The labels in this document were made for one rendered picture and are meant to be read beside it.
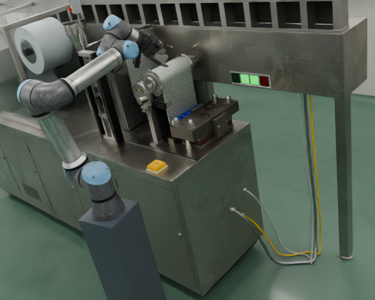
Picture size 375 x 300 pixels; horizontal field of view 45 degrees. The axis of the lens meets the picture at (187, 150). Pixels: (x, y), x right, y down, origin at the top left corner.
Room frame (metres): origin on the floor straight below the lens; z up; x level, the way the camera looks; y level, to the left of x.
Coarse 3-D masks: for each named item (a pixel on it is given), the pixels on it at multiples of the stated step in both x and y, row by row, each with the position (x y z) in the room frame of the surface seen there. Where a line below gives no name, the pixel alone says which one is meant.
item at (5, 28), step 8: (16, 8) 3.56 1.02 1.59; (56, 8) 3.11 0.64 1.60; (64, 8) 3.15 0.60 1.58; (32, 16) 3.00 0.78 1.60; (40, 16) 3.03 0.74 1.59; (48, 16) 3.06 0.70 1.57; (8, 24) 2.87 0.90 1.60; (16, 24) 2.91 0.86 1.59; (8, 32) 2.86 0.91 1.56; (8, 40) 2.85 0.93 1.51; (16, 56) 2.86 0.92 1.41; (16, 64) 2.85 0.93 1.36; (24, 80) 2.85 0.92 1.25; (0, 112) 3.28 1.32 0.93; (16, 120) 3.09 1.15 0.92; (24, 120) 3.01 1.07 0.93; (40, 128) 2.85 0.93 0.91
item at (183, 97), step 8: (184, 80) 2.37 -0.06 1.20; (192, 80) 2.41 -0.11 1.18; (176, 88) 2.32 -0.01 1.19; (184, 88) 2.36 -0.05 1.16; (192, 88) 2.40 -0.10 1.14; (168, 96) 2.28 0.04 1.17; (176, 96) 2.31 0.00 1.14; (184, 96) 2.35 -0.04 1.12; (192, 96) 2.40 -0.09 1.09; (176, 104) 2.31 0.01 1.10; (184, 104) 2.34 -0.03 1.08; (192, 104) 2.39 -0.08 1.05; (168, 112) 2.26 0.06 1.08; (176, 112) 2.30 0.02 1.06; (184, 112) 2.34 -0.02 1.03; (168, 120) 2.26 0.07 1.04
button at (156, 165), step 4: (156, 160) 2.06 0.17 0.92; (148, 164) 2.03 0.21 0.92; (152, 164) 2.02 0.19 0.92; (156, 164) 2.01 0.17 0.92; (160, 164) 2.00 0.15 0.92; (164, 164) 2.01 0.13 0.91; (148, 168) 2.02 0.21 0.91; (152, 168) 1.99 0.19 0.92; (156, 168) 1.98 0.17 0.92; (160, 168) 1.99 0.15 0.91
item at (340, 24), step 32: (0, 0) 4.02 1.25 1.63; (32, 0) 3.65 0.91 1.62; (64, 0) 3.34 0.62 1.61; (96, 0) 3.07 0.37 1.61; (128, 0) 2.84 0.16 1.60; (160, 0) 2.64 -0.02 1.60; (192, 0) 2.47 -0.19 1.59; (224, 0) 2.31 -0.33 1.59; (256, 0) 2.17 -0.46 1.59; (288, 0) 2.05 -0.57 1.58; (320, 0) 1.93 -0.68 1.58; (320, 32) 1.94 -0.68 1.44
